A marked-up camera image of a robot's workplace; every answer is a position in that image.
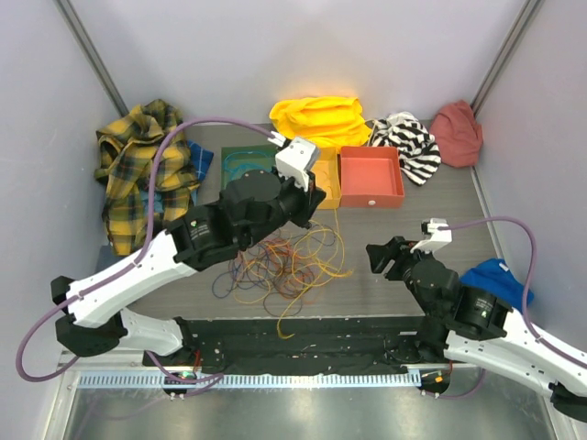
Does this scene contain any blue checked cloth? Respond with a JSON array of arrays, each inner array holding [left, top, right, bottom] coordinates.
[[188, 140, 215, 181]]

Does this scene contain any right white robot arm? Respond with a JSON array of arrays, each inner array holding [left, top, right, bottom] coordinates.
[[366, 231, 586, 422]]

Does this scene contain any yellow cloth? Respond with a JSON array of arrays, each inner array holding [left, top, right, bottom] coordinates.
[[269, 96, 371, 152]]

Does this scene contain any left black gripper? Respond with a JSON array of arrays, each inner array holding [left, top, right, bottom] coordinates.
[[241, 163, 326, 248]]

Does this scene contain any white slotted cable duct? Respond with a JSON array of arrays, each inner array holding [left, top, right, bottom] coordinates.
[[77, 370, 421, 390]]

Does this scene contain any grey blue folded cloth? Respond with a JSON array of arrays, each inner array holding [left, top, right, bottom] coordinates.
[[96, 245, 121, 270]]

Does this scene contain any pink red cloth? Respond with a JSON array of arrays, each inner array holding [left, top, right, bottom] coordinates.
[[429, 100, 483, 168]]

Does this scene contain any blue cloth right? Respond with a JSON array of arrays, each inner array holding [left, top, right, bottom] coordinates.
[[460, 258, 524, 312]]

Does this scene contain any blue cable in bin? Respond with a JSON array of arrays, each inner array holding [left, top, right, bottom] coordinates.
[[222, 150, 276, 184]]

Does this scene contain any yellow plaid shirt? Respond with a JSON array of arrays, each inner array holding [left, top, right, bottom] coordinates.
[[94, 99, 201, 257]]

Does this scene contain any yellow plastic bin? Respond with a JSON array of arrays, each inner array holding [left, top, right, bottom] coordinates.
[[312, 147, 341, 210]]

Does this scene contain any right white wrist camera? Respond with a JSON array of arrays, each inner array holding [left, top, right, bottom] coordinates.
[[411, 218, 452, 253]]

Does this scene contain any red plastic bin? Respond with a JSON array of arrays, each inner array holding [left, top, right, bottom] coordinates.
[[339, 147, 404, 208]]

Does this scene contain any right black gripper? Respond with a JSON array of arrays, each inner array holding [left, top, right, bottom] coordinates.
[[365, 235, 437, 317]]

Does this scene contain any green plastic bin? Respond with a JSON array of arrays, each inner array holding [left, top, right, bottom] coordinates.
[[221, 145, 276, 189]]

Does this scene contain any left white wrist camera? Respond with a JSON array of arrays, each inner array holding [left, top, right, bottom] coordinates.
[[268, 131, 320, 192]]

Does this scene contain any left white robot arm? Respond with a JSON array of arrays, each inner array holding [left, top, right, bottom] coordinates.
[[51, 170, 326, 366]]

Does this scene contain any black base mat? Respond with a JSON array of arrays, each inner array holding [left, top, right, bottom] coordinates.
[[142, 316, 448, 376]]

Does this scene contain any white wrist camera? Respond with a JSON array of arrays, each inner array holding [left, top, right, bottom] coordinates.
[[268, 131, 320, 192], [411, 218, 452, 253]]

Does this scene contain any black white striped cloth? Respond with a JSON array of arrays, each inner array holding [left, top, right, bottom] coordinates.
[[368, 112, 441, 186]]

